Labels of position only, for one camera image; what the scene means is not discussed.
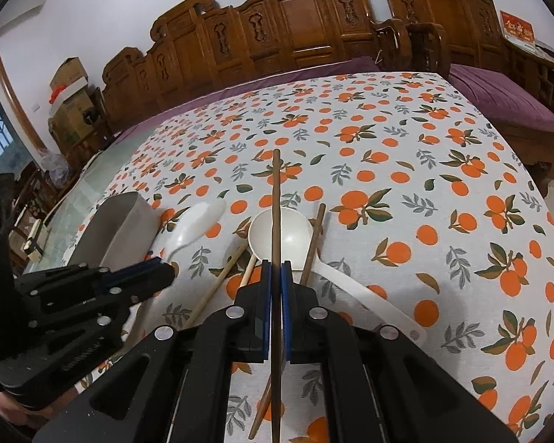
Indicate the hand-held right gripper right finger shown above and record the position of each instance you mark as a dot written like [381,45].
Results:
[286,309]

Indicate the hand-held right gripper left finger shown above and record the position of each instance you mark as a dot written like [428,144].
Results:
[267,309]

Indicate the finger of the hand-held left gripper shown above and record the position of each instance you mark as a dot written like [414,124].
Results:
[120,274]
[147,281]

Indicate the light wooden chopstick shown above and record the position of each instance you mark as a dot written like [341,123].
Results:
[248,271]
[221,277]

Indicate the rectangular metal tray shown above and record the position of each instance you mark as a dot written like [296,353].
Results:
[115,226]

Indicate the white plastic ladle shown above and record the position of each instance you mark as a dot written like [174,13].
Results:
[281,240]

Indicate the dark brown chopstick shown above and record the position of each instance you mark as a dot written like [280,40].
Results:
[276,203]
[316,235]

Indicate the white plastic spoon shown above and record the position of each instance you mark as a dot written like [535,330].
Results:
[203,221]

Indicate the person's left hand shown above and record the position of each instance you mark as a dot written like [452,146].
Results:
[7,413]

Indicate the wooden block with black band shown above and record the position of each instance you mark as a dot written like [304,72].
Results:
[33,240]

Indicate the wooden chair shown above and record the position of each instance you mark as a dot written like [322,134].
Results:
[37,198]

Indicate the clear plastic bag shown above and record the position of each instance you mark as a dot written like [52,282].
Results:
[55,166]

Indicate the large cardboard box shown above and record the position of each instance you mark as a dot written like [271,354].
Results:
[74,120]

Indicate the red plastic item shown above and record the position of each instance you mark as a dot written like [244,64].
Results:
[57,95]

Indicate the orange fruit print tablecloth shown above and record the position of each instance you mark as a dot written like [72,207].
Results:
[397,147]

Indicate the small cardboard box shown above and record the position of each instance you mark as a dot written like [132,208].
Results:
[69,74]

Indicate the carved wooden sofa bench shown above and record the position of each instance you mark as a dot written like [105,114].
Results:
[304,14]

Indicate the square purple seat cushion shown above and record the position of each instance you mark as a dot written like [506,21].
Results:
[503,97]

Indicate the carved wooden armchair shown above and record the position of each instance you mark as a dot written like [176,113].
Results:
[443,9]

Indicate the red gift box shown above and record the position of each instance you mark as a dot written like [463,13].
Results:
[517,30]

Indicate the black and white printer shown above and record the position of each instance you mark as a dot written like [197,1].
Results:
[548,51]

